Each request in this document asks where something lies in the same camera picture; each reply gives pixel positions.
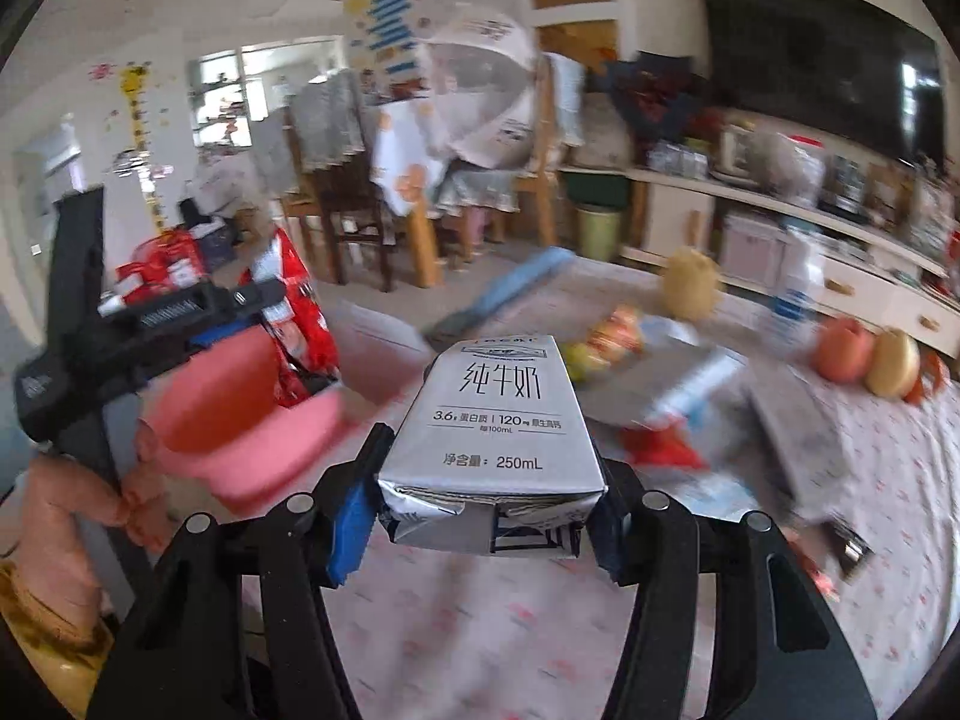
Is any blue striped wall poster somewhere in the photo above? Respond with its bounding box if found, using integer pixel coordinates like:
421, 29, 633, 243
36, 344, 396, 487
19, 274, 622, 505
345, 0, 443, 102

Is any white sack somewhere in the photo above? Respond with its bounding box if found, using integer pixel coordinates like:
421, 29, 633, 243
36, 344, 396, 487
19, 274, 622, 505
581, 101, 638, 166

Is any giraffe height chart sticker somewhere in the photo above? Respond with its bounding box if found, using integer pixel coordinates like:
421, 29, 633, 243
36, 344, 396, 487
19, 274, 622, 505
116, 64, 170, 230

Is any dark wooden chair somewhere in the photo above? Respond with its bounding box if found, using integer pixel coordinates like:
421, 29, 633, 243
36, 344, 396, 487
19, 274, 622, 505
281, 71, 398, 293

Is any yellow pear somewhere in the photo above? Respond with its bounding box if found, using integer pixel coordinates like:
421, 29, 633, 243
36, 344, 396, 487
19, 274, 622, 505
660, 247, 725, 320

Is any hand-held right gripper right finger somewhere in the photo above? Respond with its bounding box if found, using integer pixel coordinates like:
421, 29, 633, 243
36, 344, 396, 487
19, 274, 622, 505
585, 457, 878, 720

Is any pink plastic bin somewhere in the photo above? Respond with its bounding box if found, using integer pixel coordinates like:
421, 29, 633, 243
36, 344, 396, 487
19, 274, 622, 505
139, 330, 361, 518

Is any red snack bag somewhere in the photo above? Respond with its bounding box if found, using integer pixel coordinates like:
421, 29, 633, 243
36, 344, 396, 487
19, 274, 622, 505
240, 229, 342, 410

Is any white milk carton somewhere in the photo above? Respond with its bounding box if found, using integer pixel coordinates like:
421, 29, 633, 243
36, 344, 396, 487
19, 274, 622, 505
377, 335, 608, 560

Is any wrapped pack of cans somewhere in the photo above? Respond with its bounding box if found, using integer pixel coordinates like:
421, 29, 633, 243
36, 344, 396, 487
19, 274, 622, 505
649, 142, 710, 177

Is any orange snack packet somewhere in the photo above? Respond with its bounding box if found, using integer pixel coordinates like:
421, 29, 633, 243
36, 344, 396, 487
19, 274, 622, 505
585, 306, 646, 370

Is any crushed plastic bottle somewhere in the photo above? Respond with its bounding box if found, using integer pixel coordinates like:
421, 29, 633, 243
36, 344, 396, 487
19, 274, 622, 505
651, 355, 742, 421

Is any black television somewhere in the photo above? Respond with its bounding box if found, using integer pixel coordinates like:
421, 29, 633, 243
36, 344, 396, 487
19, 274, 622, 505
697, 0, 942, 166

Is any yellow apple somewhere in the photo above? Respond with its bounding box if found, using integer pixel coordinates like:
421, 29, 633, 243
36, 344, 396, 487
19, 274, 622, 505
862, 326, 922, 398

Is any white plastic bottle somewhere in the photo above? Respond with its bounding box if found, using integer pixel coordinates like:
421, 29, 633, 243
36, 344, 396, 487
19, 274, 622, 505
757, 229, 826, 350

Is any tangerine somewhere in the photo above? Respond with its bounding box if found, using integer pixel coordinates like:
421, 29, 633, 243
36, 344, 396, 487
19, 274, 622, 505
904, 352, 950, 404

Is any light wooden chair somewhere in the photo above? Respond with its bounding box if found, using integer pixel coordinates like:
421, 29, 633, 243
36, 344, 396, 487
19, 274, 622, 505
525, 52, 586, 248

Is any red apple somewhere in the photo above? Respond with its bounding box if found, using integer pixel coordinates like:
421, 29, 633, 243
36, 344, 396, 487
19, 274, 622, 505
810, 315, 878, 391

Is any dark flower bouquet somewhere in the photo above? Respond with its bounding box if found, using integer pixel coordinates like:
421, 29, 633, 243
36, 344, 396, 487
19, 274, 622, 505
600, 52, 710, 158

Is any person's left forearm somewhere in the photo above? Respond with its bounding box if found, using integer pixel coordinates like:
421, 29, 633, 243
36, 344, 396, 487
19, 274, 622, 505
0, 555, 113, 698

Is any clear bag with red top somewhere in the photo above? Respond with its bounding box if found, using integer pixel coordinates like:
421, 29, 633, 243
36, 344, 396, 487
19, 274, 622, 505
765, 131, 822, 203

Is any dining table with white cloth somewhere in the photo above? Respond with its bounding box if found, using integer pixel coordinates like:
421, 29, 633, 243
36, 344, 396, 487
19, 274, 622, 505
371, 101, 451, 290

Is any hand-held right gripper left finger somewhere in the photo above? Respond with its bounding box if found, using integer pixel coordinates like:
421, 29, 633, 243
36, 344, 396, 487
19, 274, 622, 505
86, 424, 398, 720

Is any glass kettle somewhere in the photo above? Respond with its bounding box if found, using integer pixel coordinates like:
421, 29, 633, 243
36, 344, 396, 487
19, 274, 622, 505
716, 120, 758, 177

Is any dark blue box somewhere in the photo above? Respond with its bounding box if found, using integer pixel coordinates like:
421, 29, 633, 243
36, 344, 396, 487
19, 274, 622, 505
176, 195, 248, 271

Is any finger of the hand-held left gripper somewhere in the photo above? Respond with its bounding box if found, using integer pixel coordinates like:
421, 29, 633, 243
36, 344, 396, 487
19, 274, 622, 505
187, 279, 287, 352

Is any white plastic bin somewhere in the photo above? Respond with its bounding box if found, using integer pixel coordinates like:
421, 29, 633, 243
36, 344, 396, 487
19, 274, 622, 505
324, 300, 436, 425

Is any green waste bin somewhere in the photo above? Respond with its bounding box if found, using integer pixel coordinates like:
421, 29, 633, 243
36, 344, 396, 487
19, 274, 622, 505
574, 202, 627, 263

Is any mesh food cover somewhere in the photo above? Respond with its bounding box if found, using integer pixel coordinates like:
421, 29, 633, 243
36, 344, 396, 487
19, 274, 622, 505
416, 4, 545, 170

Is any pink storage box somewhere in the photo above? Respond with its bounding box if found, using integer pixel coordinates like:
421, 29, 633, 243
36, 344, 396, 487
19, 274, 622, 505
724, 214, 785, 275

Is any person's left hand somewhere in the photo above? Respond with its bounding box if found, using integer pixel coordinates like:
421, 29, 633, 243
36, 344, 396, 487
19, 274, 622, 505
19, 457, 177, 620

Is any white TV cabinet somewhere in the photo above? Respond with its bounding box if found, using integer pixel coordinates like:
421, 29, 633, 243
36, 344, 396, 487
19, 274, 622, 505
622, 165, 960, 361

